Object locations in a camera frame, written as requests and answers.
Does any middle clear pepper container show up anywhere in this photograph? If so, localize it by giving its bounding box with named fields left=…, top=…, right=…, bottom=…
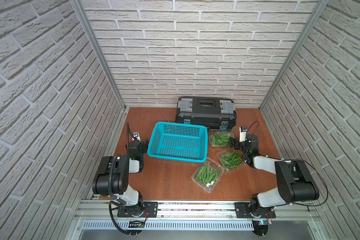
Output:
left=218, top=150, right=245, bottom=172

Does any teal plastic perforated basket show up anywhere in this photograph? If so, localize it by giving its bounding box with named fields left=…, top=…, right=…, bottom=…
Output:
left=147, top=122, right=208, bottom=164

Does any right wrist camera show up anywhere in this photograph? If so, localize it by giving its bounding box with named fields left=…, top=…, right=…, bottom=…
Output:
left=239, top=127, right=248, bottom=143

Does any far clear pepper container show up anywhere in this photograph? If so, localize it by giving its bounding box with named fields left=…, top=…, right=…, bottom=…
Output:
left=208, top=130, right=234, bottom=147

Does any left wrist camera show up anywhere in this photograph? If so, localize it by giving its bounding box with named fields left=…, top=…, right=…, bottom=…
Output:
left=132, top=132, right=141, bottom=141

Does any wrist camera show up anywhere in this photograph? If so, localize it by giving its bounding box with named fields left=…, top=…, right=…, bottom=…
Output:
left=239, top=127, right=248, bottom=143
left=132, top=132, right=141, bottom=141

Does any black grey toolbox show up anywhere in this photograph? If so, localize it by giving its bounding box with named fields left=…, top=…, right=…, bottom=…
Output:
left=175, top=96, right=237, bottom=131

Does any clear pepper container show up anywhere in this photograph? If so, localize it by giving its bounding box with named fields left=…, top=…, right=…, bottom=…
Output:
left=208, top=130, right=234, bottom=147
left=218, top=150, right=245, bottom=172

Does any clear clamshell container with peppers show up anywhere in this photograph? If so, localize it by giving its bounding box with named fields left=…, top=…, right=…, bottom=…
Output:
left=192, top=158, right=225, bottom=193

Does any aluminium front rail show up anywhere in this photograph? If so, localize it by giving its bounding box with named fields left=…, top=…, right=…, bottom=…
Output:
left=74, top=200, right=320, bottom=222

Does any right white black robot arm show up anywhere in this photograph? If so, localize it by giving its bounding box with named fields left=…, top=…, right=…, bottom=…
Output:
left=230, top=132, right=320, bottom=218

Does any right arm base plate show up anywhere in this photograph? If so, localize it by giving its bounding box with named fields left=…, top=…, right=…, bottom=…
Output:
left=234, top=202, right=276, bottom=219

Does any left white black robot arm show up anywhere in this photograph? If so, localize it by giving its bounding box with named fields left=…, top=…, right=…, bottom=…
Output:
left=92, top=140, right=144, bottom=217

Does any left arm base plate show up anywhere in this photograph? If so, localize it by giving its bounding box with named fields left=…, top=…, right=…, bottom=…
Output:
left=117, top=201, right=159, bottom=218

